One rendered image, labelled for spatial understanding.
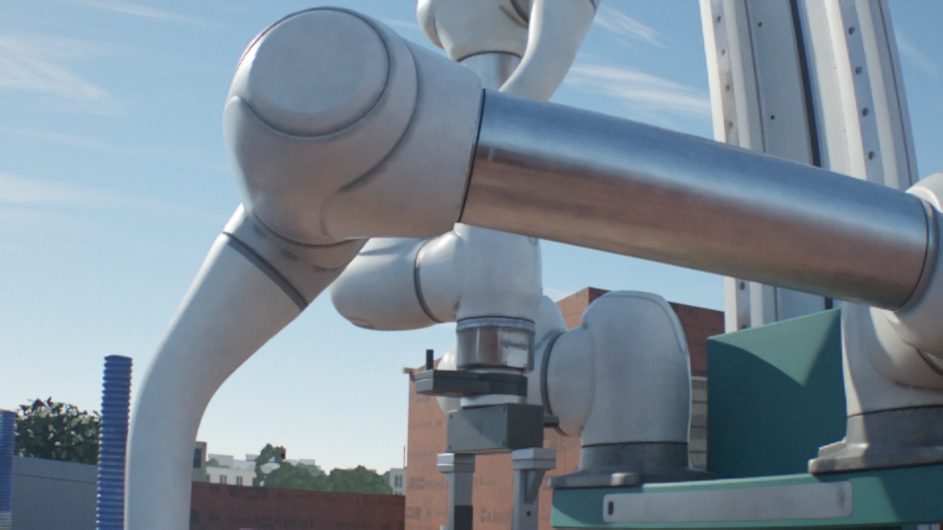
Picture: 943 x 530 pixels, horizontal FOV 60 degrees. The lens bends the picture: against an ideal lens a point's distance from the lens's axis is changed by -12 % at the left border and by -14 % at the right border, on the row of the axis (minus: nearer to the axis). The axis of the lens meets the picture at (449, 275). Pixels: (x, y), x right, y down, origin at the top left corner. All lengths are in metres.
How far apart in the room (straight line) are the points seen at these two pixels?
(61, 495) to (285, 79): 6.53
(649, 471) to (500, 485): 9.93
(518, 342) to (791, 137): 0.57
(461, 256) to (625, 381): 0.31
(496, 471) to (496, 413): 10.21
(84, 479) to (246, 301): 6.31
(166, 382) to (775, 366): 0.78
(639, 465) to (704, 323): 10.13
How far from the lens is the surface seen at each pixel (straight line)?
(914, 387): 0.93
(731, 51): 1.47
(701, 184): 0.66
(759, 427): 1.25
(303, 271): 0.78
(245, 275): 0.77
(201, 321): 0.78
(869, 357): 0.95
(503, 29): 1.44
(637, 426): 1.24
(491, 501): 11.28
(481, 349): 1.03
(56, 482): 7.03
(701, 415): 11.11
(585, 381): 1.27
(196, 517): 12.82
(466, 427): 1.06
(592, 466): 1.26
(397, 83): 0.59
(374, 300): 1.13
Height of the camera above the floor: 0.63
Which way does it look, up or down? 14 degrees up
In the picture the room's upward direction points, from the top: 2 degrees clockwise
